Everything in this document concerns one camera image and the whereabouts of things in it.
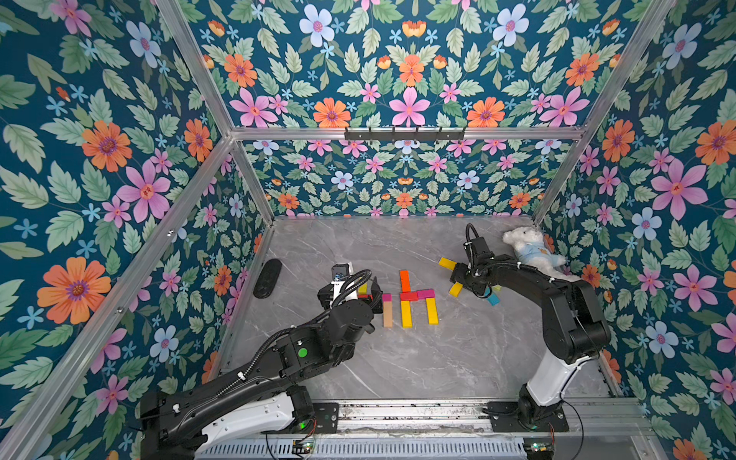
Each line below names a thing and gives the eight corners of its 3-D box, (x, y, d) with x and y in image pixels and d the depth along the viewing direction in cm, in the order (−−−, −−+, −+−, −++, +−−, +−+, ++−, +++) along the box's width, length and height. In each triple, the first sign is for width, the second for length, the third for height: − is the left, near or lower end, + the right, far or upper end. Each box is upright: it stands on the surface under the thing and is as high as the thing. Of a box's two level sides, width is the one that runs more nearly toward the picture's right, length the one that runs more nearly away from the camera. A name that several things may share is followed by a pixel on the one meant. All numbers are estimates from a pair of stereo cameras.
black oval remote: (255, 298, 99) (251, 292, 95) (267, 263, 108) (264, 257, 105) (272, 298, 99) (268, 292, 95) (283, 263, 108) (279, 257, 105)
